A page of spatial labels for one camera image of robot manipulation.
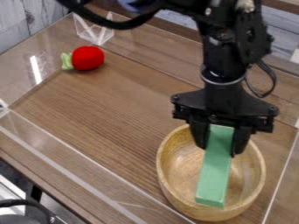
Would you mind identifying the brown wooden bowl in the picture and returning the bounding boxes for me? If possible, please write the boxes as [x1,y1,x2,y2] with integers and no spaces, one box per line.
[156,125,267,222]

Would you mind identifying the clear acrylic corner bracket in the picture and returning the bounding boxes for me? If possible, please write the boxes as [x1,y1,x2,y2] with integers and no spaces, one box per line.
[72,13,115,46]

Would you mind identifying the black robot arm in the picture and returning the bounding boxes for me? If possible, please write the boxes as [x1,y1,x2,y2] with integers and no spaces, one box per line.
[163,0,279,156]

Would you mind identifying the green rectangular block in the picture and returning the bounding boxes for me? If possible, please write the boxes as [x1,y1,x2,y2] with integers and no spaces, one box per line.
[195,125,234,208]

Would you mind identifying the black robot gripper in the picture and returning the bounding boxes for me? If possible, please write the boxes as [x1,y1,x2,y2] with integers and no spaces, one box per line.
[171,87,279,157]

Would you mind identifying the red plush radish toy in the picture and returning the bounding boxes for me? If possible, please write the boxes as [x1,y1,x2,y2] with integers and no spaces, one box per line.
[60,45,106,71]

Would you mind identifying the black cable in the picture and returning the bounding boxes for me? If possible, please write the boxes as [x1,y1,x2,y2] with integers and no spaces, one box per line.
[54,0,168,31]

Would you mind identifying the black metal table frame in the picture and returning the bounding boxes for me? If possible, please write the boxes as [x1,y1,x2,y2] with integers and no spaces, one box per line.
[23,186,80,224]

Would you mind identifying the clear acrylic enclosure wall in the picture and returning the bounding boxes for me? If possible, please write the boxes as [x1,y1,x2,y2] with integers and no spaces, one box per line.
[0,100,194,224]

